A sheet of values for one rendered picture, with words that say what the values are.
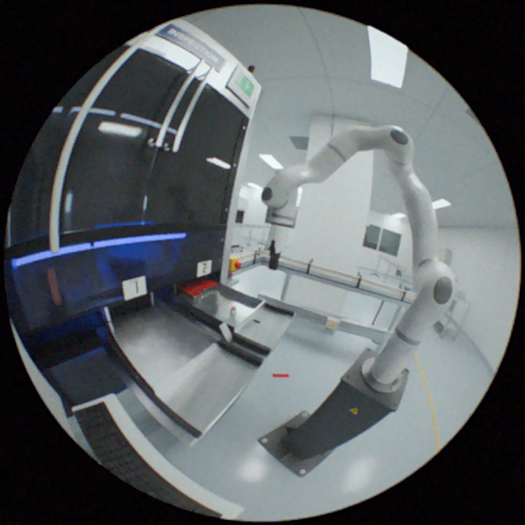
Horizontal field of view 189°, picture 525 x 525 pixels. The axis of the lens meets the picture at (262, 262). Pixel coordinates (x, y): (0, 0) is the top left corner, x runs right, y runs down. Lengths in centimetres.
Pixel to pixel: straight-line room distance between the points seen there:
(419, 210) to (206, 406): 70
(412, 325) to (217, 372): 54
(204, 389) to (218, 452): 88
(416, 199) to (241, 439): 145
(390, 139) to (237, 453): 158
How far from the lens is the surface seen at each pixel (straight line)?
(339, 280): 148
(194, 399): 43
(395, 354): 58
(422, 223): 51
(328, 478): 142
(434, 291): 45
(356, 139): 60
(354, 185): 214
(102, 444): 52
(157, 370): 49
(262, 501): 131
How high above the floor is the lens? 127
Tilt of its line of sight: 14 degrees down
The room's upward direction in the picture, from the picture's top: 10 degrees clockwise
